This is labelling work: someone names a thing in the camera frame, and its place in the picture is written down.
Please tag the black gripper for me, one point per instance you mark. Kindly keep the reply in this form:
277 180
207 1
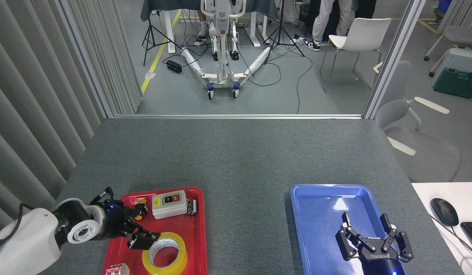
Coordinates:
381 263
113 223

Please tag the yellow tape roll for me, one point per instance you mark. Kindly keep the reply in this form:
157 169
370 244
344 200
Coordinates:
182 252

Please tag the yellow push button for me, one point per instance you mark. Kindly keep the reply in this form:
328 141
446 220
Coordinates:
141 211

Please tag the red plastic tray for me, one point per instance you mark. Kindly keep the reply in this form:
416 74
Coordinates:
182 227

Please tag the small white and red part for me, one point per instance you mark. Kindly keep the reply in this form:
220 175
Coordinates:
117 270

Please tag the blue plastic tray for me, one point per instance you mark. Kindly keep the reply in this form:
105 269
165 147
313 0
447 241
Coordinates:
320 229

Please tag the small black electrical component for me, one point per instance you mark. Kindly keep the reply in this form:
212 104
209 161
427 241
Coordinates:
192 207

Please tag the black computer mouse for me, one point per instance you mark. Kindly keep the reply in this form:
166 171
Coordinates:
444 212

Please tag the grey armchair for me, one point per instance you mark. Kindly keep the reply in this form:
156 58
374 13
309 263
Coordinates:
423 152

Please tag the white desk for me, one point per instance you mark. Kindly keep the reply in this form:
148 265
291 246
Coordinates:
465 194

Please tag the black power strip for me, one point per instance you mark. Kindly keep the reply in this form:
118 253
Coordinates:
174 66

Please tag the green box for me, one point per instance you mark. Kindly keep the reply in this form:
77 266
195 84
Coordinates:
455 84

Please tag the black tripod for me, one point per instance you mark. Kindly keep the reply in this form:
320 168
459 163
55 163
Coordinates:
149 34
280 30

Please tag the desk with grey cloth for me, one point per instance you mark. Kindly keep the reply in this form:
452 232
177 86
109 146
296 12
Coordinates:
169 34

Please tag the white stand on wheels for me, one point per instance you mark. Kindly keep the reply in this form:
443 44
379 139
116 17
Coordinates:
222 49

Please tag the grey white machine box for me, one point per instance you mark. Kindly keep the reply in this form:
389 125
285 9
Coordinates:
463 59

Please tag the person behind stand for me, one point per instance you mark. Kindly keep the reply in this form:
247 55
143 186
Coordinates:
202 32

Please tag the white chair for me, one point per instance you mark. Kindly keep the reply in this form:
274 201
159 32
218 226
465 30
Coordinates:
364 34

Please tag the grey office chair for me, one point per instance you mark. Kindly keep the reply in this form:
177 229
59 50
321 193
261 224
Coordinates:
463 36

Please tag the person in pale trousers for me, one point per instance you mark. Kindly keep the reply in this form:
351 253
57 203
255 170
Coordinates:
324 23

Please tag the blue bin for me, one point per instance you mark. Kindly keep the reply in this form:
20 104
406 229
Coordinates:
444 7

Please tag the grey switch box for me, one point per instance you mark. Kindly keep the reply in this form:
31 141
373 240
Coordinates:
169 208

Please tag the silver rail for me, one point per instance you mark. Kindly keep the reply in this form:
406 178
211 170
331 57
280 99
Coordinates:
240 116

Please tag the silver post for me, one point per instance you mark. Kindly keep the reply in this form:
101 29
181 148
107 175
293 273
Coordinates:
392 61
87 61

